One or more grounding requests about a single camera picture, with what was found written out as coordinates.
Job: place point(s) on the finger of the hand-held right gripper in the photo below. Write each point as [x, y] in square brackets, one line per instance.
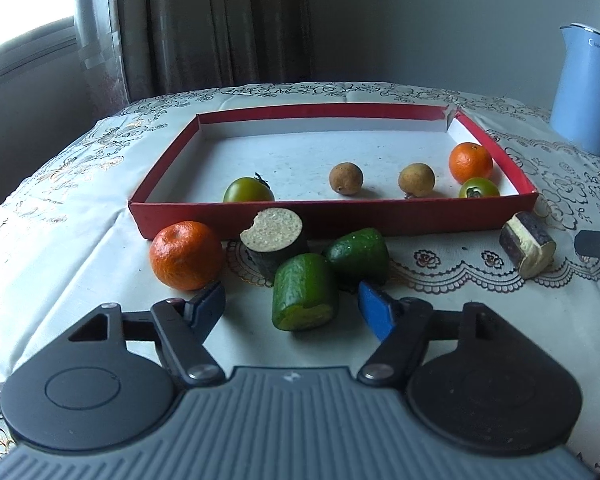
[599, 242]

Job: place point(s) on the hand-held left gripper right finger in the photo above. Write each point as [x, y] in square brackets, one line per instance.
[377, 312]

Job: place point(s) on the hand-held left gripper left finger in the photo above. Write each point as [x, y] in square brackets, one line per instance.
[205, 307]

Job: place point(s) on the green cucumber piece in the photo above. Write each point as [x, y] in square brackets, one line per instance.
[357, 257]
[305, 290]

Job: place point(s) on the green tomato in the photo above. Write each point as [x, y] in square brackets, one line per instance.
[478, 188]
[248, 191]

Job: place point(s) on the brown longan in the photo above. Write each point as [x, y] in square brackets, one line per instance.
[416, 180]
[346, 178]

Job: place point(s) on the orange tangerine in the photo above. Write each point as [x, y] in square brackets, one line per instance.
[186, 255]
[470, 162]

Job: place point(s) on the red cardboard box tray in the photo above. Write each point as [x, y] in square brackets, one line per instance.
[300, 160]

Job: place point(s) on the dark eggplant chunk right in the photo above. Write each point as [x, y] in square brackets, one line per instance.
[527, 245]

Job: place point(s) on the dark eggplant chunk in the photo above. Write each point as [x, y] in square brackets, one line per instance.
[272, 240]
[527, 245]

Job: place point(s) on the dark eggplant chunk centre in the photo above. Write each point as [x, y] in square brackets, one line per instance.
[272, 240]

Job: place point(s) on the light blue electric kettle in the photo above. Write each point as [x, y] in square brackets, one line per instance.
[584, 95]

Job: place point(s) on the brown patterned curtain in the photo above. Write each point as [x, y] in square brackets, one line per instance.
[205, 25]

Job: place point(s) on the sheer white curtain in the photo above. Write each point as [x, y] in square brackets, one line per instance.
[97, 35]

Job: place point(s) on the window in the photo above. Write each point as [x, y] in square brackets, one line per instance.
[25, 10]

